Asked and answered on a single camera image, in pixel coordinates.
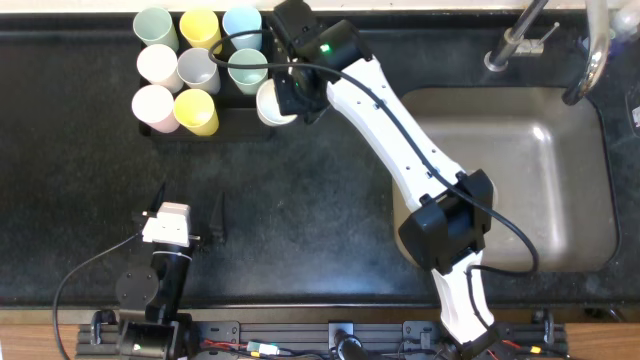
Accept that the steel sink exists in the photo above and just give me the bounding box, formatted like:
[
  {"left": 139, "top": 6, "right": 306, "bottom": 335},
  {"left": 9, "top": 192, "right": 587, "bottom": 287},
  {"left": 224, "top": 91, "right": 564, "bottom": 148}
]
[{"left": 392, "top": 86, "right": 622, "bottom": 274}]

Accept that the pink cup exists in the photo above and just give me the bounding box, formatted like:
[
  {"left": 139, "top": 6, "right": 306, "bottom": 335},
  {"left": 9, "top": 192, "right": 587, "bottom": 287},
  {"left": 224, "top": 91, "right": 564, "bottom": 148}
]
[{"left": 130, "top": 84, "right": 181, "bottom": 135}]

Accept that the white cup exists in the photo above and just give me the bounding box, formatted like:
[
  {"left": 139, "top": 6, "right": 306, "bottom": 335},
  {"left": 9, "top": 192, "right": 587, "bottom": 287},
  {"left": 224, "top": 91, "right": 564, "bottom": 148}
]
[
  {"left": 135, "top": 43, "right": 185, "bottom": 94},
  {"left": 255, "top": 77, "right": 300, "bottom": 128}
]

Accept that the steel tap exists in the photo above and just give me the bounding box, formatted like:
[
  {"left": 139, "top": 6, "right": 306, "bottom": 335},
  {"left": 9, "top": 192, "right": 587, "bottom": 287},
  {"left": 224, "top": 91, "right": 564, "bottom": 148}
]
[{"left": 483, "top": 0, "right": 614, "bottom": 107}]

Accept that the yellow cup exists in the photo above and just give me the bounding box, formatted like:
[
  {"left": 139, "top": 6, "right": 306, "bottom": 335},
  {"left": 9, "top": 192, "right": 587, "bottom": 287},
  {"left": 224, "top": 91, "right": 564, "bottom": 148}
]
[
  {"left": 172, "top": 88, "right": 220, "bottom": 138},
  {"left": 178, "top": 7, "right": 223, "bottom": 54}
]

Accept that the black cable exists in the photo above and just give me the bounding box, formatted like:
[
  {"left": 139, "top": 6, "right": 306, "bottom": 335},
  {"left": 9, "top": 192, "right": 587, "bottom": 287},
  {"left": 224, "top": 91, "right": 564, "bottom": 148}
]
[
  {"left": 207, "top": 29, "right": 541, "bottom": 332},
  {"left": 51, "top": 232, "right": 144, "bottom": 360}
]

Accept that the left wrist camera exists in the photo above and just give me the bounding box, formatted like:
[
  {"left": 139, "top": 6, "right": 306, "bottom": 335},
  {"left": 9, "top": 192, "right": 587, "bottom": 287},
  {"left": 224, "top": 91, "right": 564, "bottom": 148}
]
[{"left": 141, "top": 201, "right": 193, "bottom": 249}]

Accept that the black tray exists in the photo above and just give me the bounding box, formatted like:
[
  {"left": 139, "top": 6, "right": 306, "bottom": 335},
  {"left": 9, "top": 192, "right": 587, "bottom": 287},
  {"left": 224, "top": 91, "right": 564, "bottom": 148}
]
[{"left": 137, "top": 11, "right": 277, "bottom": 142}]

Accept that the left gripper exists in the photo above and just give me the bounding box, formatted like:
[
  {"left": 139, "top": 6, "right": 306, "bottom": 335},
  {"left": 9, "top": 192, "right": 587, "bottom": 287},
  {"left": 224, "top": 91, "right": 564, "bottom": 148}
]
[{"left": 147, "top": 180, "right": 228, "bottom": 249}]

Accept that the mounting rail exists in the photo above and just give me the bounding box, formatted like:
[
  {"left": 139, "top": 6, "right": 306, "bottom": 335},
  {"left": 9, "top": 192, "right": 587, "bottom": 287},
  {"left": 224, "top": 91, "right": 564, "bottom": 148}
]
[{"left": 74, "top": 309, "right": 569, "bottom": 360}]

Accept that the green cup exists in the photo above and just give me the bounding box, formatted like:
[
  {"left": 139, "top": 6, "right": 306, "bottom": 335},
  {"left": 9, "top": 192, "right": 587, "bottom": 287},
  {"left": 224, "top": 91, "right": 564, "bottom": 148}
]
[
  {"left": 227, "top": 47, "right": 270, "bottom": 97},
  {"left": 132, "top": 6, "right": 180, "bottom": 52}
]

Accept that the grey cup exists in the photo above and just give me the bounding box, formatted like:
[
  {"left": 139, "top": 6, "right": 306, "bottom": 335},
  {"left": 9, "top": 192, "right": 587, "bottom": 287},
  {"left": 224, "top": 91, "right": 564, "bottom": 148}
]
[{"left": 176, "top": 46, "right": 222, "bottom": 96}]

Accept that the blue cup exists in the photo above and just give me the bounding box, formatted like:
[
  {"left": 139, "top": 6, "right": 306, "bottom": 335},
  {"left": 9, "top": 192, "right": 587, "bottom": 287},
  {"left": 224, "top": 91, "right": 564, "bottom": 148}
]
[{"left": 221, "top": 5, "right": 264, "bottom": 52}]

